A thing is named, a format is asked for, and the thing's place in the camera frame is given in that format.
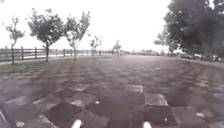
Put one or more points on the tree with dense crown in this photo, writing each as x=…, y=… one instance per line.
x=46, y=28

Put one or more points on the small thin tree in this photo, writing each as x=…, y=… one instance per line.
x=12, y=35
x=161, y=40
x=95, y=43
x=76, y=30
x=116, y=47

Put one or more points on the red and grey chequered paving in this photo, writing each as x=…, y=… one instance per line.
x=126, y=76

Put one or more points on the pale footpath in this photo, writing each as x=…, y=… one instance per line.
x=20, y=61

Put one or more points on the dark wooden fence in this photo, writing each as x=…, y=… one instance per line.
x=30, y=52

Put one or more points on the robot's own part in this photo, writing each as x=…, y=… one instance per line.
x=146, y=125
x=76, y=124

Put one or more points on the grass strip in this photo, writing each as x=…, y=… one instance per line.
x=40, y=65

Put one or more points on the clump of large dark trees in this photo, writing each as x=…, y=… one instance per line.
x=196, y=26

